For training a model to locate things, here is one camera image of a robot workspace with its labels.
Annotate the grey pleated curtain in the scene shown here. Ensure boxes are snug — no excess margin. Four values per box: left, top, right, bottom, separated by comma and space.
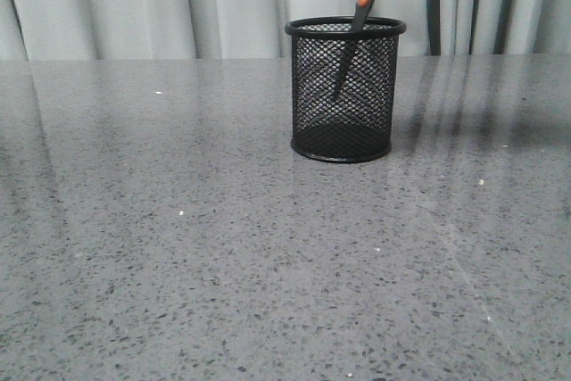
1, 0, 570, 61

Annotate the black mesh pen cup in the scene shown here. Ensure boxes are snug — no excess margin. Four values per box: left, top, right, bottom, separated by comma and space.
285, 16, 406, 163

